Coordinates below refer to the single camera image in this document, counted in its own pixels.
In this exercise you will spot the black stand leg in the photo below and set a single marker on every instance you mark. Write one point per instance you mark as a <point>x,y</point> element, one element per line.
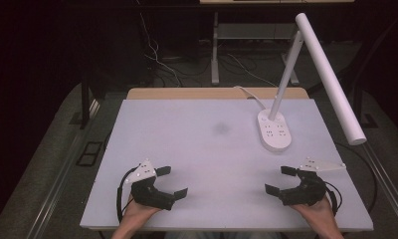
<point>85,103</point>
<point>358,103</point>

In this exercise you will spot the black floor frame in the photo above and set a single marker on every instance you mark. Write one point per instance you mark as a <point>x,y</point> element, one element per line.
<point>89,153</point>

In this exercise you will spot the white desk lamp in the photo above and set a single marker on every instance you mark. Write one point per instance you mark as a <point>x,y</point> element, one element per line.
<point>329,79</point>

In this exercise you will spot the white table cover board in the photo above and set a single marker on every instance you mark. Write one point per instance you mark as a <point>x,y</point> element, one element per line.
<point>207,166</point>

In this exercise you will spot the person's right hand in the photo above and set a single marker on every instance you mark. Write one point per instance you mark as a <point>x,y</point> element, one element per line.
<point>319,214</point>

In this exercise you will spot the grey metal stand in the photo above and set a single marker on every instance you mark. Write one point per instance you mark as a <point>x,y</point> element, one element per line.
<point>215,49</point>

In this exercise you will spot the person's left hand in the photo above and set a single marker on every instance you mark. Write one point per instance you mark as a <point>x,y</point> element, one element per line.
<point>135,214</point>

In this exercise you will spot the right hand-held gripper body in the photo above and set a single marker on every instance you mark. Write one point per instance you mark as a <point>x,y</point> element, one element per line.
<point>308,191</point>

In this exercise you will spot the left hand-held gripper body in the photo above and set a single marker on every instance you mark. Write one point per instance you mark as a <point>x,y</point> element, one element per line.
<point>150,194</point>

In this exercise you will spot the metal floor rail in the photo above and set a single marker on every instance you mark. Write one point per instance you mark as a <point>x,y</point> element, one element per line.
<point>386,186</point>
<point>57,179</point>

